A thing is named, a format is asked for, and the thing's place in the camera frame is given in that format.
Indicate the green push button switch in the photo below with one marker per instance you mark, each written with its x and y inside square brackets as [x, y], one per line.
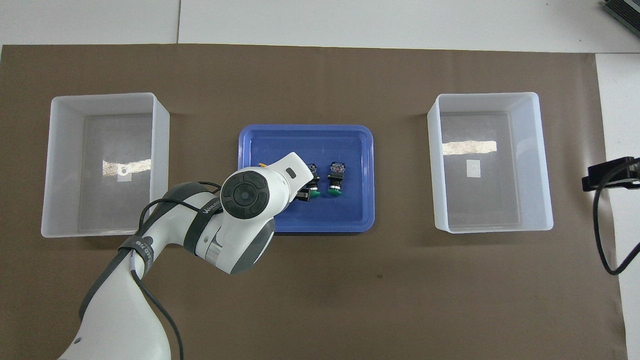
[336, 175]
[315, 189]

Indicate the yellow push button switch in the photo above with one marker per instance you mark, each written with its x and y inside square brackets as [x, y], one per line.
[264, 164]

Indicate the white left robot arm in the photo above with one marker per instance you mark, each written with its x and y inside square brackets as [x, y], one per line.
[245, 195]

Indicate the blue plastic tray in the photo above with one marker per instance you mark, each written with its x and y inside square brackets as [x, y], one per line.
[345, 215]

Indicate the brown paper mat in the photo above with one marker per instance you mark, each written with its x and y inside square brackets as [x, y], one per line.
[320, 300]

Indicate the translucent white plastic box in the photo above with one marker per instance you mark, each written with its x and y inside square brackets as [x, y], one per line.
[60, 200]
[440, 200]

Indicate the white rectangular label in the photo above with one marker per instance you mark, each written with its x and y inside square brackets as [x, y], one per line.
[473, 168]

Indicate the dark grey ribbed device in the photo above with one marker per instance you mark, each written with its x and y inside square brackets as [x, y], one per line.
[625, 12]

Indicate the black clamp bracket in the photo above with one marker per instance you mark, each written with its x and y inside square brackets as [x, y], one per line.
[607, 175]

